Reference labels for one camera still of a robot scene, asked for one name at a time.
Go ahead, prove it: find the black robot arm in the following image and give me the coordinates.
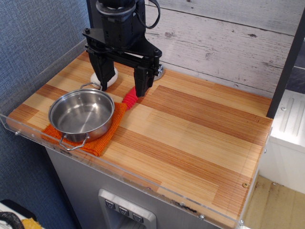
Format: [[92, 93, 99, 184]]
[[82, 0, 163, 97]]

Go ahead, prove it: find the white rice ball toy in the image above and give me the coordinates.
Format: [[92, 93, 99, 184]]
[[90, 67, 118, 89]]

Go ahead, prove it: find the stainless steel pot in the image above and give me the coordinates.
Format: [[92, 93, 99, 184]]
[[48, 82, 115, 151]]

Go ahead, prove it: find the grey cabinet with dispenser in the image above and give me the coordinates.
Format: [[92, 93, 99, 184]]
[[46, 148, 215, 229]]

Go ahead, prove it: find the dark vertical post right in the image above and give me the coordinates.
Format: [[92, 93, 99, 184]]
[[266, 10, 305, 119]]

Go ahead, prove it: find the red ribbed spoon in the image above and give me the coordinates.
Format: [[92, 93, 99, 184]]
[[122, 87, 138, 111]]

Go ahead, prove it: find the silver round table fitting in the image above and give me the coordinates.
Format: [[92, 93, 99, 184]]
[[153, 64, 164, 81]]

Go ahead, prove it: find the white appliance right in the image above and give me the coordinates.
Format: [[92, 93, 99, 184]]
[[259, 90, 305, 193]]

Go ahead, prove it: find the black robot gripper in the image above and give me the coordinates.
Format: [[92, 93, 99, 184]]
[[87, 9, 162, 97]]

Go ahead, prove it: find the black cable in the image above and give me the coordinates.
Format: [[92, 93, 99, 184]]
[[135, 0, 161, 30]]

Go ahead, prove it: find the black and yellow object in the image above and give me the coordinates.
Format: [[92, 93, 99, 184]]
[[0, 199, 43, 229]]

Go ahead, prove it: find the orange cloth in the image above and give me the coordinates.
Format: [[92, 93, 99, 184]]
[[42, 102, 129, 156]]

